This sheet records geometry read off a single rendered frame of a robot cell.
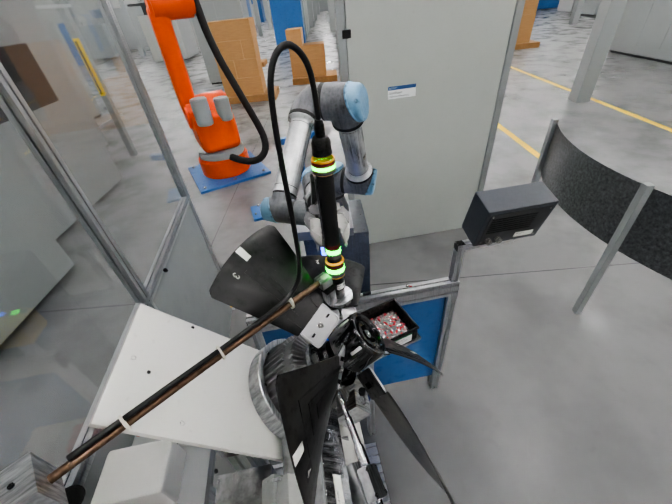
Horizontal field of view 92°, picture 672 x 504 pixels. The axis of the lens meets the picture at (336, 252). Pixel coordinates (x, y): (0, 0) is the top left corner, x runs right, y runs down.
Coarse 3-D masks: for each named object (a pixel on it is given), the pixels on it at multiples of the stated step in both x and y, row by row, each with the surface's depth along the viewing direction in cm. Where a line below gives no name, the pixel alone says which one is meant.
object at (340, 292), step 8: (320, 120) 54; (320, 128) 54; (320, 136) 55; (328, 136) 56; (312, 144) 56; (320, 144) 55; (328, 144) 56; (312, 152) 57; (320, 152) 56; (328, 152) 57; (336, 280) 75; (336, 288) 77; (336, 296) 79
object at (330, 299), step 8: (320, 280) 73; (328, 280) 73; (320, 288) 73; (328, 288) 74; (344, 288) 82; (328, 296) 76; (344, 296) 80; (352, 296) 80; (328, 304) 79; (336, 304) 78; (344, 304) 78
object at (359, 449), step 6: (342, 396) 76; (342, 402) 75; (342, 408) 74; (348, 414) 73; (348, 420) 72; (348, 426) 72; (354, 426) 72; (354, 432) 71; (354, 438) 70; (354, 444) 70; (360, 444) 69; (354, 450) 69; (360, 450) 68; (360, 456) 68; (366, 456) 68; (360, 462) 67; (366, 462) 67
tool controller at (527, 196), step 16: (480, 192) 116; (496, 192) 116; (512, 192) 116; (528, 192) 115; (544, 192) 115; (480, 208) 115; (496, 208) 111; (512, 208) 111; (528, 208) 112; (544, 208) 114; (464, 224) 129; (480, 224) 117; (496, 224) 115; (512, 224) 118; (528, 224) 119; (480, 240) 122; (496, 240) 122
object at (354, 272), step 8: (304, 256) 103; (312, 256) 104; (320, 256) 105; (304, 264) 100; (312, 264) 101; (352, 264) 105; (360, 264) 107; (312, 272) 98; (320, 272) 99; (352, 272) 101; (360, 272) 102; (344, 280) 97; (352, 280) 98; (360, 280) 98; (352, 288) 94; (360, 288) 95; (352, 304) 89
